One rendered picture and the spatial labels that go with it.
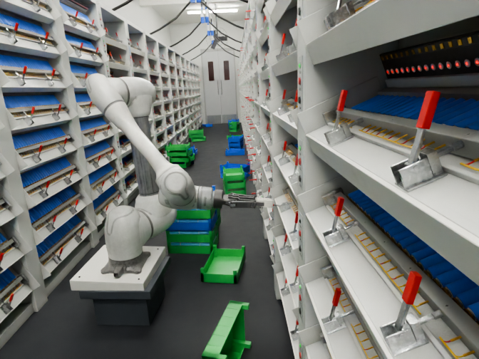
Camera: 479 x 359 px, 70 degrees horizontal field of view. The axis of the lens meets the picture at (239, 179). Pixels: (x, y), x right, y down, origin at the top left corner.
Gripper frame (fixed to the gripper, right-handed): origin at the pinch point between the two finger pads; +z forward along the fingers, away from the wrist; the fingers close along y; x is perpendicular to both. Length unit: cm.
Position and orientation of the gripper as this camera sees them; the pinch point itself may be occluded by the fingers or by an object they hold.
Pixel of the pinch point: (264, 202)
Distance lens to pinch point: 137.2
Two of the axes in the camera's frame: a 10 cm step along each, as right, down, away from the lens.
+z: 10.0, 0.8, 0.3
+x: 0.8, -9.6, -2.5
